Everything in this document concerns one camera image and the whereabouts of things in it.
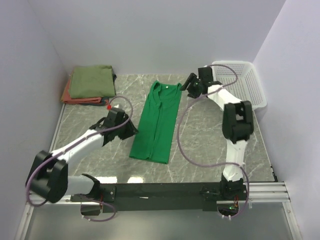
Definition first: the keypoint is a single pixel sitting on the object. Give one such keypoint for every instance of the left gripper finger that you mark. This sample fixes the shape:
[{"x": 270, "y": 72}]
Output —
[
  {"x": 130, "y": 128},
  {"x": 123, "y": 135}
]

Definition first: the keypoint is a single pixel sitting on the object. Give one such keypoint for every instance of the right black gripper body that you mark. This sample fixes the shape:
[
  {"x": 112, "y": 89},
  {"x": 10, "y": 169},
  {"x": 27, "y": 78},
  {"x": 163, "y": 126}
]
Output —
[{"x": 193, "y": 88}]

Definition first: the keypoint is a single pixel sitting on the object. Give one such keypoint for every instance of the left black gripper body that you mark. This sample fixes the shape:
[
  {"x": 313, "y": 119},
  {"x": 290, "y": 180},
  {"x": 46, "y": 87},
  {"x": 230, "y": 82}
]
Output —
[{"x": 122, "y": 130}]

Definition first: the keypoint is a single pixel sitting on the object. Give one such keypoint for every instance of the bright green tank top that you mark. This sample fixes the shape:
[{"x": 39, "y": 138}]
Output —
[{"x": 157, "y": 124}]

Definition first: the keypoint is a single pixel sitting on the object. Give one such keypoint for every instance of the olive green graphic tank top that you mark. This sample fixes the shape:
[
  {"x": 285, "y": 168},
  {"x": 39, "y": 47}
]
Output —
[{"x": 94, "y": 81}]

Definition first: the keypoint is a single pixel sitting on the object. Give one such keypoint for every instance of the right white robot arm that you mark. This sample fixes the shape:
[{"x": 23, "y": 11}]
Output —
[{"x": 237, "y": 125}]

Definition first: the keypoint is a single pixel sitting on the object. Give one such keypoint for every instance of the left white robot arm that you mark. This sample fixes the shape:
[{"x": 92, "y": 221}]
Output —
[{"x": 49, "y": 174}]

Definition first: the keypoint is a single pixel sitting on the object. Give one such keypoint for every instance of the folded red tank top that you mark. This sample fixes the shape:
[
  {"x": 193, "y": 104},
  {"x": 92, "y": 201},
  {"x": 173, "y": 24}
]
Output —
[{"x": 93, "y": 101}]

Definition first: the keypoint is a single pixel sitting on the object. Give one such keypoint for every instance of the white plastic basket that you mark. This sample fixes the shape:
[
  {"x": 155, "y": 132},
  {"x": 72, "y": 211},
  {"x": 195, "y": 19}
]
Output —
[{"x": 248, "y": 86}]

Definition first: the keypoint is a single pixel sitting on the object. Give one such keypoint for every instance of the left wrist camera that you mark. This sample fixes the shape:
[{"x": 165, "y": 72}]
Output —
[{"x": 117, "y": 107}]

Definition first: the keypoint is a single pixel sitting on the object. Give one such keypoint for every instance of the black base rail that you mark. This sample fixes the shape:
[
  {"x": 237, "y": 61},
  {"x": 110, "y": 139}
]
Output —
[{"x": 159, "y": 205}]

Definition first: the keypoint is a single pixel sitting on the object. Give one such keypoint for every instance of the aluminium frame rail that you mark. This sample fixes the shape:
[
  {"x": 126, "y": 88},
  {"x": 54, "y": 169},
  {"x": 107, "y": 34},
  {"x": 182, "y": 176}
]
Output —
[{"x": 265, "y": 192}]

